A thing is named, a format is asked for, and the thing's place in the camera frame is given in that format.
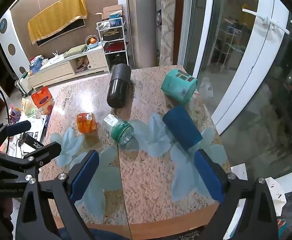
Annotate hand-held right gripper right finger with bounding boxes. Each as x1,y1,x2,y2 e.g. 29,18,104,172
194,149,279,240

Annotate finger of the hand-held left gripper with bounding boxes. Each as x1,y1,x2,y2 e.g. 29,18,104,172
0,120,32,153
0,142,62,180

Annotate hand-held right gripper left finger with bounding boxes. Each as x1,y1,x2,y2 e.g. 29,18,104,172
19,149,100,240

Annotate dark blue cup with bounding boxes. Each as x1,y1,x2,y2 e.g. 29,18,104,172
162,105,203,152

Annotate orange cup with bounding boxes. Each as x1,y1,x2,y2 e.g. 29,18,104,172
76,112,97,134

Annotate black cup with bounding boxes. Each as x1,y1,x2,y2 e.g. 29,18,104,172
107,64,132,109

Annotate teal printed cup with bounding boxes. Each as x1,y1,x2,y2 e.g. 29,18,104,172
160,69,198,106

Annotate orange bag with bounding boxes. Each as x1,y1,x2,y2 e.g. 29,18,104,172
31,86,53,108

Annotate white suitcase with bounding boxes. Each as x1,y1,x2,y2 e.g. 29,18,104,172
17,72,35,96

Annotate person's blue trousers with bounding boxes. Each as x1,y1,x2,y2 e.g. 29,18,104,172
58,227,132,240

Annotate blue basket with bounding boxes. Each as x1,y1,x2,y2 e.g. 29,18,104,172
30,59,44,73

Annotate beige television cabinet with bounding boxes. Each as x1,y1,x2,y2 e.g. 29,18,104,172
28,46,111,88

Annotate white slippers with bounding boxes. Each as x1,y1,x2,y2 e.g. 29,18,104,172
200,77,214,98

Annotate green cushion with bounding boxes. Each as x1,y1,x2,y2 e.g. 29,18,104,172
63,44,88,57

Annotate black television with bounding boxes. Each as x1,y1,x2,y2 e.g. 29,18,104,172
33,18,86,47

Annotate bowl of oranges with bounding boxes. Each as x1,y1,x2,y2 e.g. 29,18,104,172
85,35,99,49

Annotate yellow cloth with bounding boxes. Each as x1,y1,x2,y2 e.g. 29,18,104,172
27,0,88,46

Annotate red cloth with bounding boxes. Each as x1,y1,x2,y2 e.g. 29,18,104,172
104,42,126,54

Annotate white shelf rack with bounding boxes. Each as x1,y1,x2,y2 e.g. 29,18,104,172
96,17,130,67

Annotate blue box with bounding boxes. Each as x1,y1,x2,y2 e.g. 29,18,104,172
109,11,123,27

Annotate cardboard box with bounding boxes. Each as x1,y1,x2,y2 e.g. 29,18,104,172
94,4,124,21

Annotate patterned curtain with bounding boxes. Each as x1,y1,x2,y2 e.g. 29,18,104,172
159,0,177,67

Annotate grey round pillar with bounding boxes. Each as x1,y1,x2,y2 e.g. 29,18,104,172
133,0,157,68

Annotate white window handle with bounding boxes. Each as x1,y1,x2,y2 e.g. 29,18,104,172
242,8,290,35

